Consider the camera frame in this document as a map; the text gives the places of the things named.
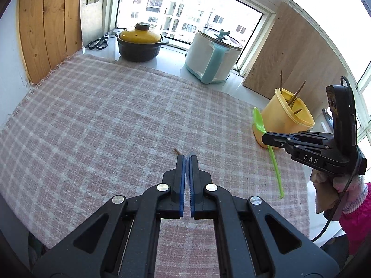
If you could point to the pale wooden board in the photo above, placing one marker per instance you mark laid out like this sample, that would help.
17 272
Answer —
304 52

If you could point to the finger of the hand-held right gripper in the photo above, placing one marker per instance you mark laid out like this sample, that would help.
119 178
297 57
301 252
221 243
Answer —
278 140
316 134

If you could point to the black clay pot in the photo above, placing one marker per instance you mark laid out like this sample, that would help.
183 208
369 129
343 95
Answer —
139 52

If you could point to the person's right hand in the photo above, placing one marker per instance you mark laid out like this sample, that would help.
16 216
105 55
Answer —
326 194

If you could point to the yellow plastic container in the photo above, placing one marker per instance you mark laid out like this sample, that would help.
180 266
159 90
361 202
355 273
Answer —
275 115

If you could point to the person's right forearm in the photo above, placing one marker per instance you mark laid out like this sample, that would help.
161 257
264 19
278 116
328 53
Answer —
359 226

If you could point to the grey round lid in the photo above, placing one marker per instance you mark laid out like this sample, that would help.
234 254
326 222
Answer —
326 113

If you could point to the grey cutting board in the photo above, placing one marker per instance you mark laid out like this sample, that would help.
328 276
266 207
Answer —
91 23

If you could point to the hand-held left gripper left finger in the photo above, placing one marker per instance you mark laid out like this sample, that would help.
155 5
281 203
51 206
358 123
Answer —
181 179

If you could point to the yellow pot lid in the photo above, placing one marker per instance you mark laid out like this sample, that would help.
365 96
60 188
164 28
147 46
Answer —
139 36

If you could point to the knotty pine wooden board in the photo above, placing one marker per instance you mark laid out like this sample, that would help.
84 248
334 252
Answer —
49 29

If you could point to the white electric cooking pot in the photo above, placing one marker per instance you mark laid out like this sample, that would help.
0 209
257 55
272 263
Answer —
197 58

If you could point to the pink checked cloth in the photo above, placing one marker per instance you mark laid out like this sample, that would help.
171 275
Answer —
87 121

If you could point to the green plastic spoon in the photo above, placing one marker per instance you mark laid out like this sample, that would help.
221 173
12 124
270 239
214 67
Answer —
258 121

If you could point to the glass lid with teal knob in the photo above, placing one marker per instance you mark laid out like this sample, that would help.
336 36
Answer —
223 33

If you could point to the apartment buildings outside window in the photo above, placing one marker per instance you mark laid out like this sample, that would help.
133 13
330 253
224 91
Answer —
174 14

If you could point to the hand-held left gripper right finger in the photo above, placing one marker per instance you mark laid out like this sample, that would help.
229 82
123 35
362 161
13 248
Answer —
191 185

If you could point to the white window frame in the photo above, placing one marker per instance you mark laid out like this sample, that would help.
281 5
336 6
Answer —
110 5

